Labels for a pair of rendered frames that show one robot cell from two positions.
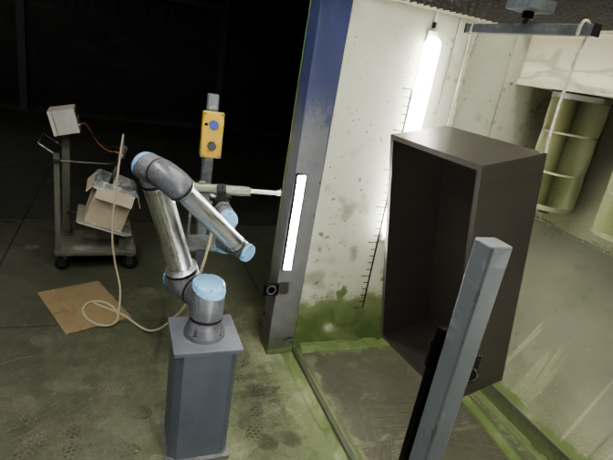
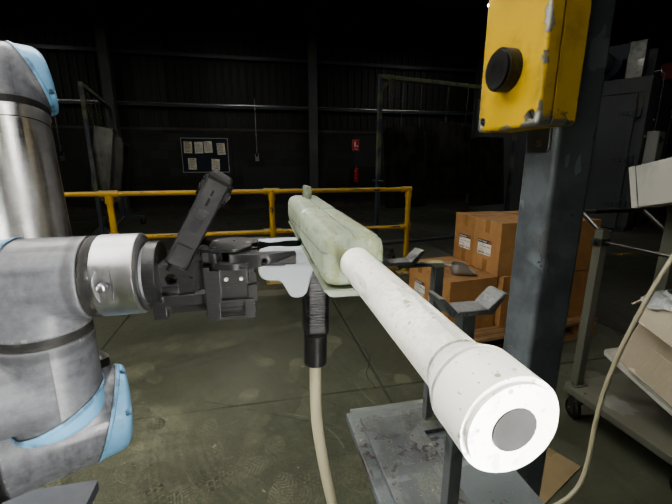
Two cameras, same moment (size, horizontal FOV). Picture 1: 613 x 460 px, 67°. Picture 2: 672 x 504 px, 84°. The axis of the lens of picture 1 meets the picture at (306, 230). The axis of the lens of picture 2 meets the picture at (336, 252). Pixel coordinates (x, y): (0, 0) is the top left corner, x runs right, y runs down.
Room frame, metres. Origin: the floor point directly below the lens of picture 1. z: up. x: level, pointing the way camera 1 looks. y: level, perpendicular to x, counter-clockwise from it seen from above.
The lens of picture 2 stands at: (2.53, 0.08, 1.25)
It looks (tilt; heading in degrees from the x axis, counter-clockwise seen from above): 13 degrees down; 101
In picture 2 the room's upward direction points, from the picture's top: straight up
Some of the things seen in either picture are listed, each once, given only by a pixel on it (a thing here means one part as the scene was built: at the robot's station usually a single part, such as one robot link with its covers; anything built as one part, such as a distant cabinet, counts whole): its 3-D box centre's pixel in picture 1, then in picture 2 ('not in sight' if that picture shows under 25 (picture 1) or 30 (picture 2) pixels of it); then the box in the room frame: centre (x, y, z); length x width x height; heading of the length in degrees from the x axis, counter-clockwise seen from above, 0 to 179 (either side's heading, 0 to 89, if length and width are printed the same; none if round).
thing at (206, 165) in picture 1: (201, 228); (520, 434); (2.72, 0.65, 0.82); 0.06 x 0.06 x 1.64; 24
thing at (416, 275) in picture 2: not in sight; (439, 284); (2.79, 2.96, 0.32); 0.38 x 0.29 x 0.36; 32
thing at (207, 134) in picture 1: (212, 134); (534, 18); (2.67, 0.63, 1.42); 0.12 x 0.06 x 0.26; 114
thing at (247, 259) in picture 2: not in sight; (257, 257); (2.37, 0.46, 1.15); 0.09 x 0.05 x 0.02; 16
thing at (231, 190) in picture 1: (236, 203); (335, 322); (2.47, 0.41, 1.10); 0.49 x 0.05 x 0.23; 113
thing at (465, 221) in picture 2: not in sight; (486, 236); (3.13, 3.13, 0.69); 0.38 x 0.29 x 0.36; 25
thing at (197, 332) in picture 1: (205, 323); not in sight; (1.87, 0.39, 0.69); 0.19 x 0.19 x 0.10
